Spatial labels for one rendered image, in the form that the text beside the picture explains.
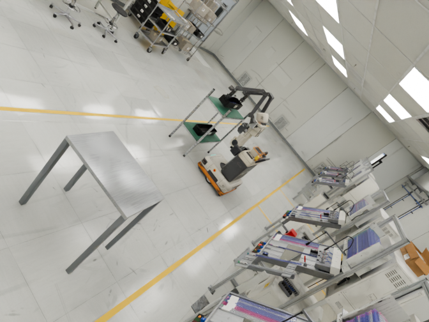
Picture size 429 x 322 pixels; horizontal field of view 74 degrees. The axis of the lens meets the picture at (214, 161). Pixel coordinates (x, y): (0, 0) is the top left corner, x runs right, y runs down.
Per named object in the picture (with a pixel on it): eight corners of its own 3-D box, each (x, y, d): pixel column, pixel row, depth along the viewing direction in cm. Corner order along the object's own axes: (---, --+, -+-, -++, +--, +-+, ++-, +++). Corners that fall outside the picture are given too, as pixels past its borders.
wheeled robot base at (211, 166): (234, 190, 513) (244, 182, 503) (219, 197, 456) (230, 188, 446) (212, 161, 527) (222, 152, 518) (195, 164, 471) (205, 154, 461)
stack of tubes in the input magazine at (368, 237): (346, 259, 256) (373, 244, 246) (348, 239, 302) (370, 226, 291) (356, 271, 254) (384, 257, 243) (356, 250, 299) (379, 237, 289)
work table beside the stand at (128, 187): (66, 187, 267) (113, 130, 235) (110, 248, 258) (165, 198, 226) (18, 201, 226) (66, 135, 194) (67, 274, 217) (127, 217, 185)
